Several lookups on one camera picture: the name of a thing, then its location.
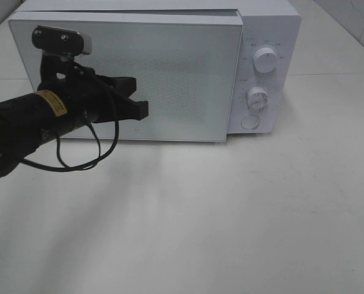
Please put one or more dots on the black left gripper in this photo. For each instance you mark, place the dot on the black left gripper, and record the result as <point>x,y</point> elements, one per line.
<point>75,97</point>

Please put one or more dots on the round door release button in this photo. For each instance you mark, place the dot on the round door release button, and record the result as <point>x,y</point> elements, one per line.
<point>250,122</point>

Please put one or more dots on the white microwave door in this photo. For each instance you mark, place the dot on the white microwave door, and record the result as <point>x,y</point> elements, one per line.
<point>185,65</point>

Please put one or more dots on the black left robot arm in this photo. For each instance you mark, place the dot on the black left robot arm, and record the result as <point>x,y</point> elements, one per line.
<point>24,138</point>

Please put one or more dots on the lower white timer knob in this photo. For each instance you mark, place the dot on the lower white timer knob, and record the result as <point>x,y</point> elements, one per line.
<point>257,98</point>

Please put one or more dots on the white microwave oven body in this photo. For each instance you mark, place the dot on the white microwave oven body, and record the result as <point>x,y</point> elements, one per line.
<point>273,23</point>

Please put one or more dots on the upper white power knob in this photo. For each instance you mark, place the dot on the upper white power knob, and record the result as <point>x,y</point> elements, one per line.
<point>265,59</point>

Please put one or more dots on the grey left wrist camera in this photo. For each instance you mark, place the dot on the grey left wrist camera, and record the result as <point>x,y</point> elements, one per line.
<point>61,42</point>

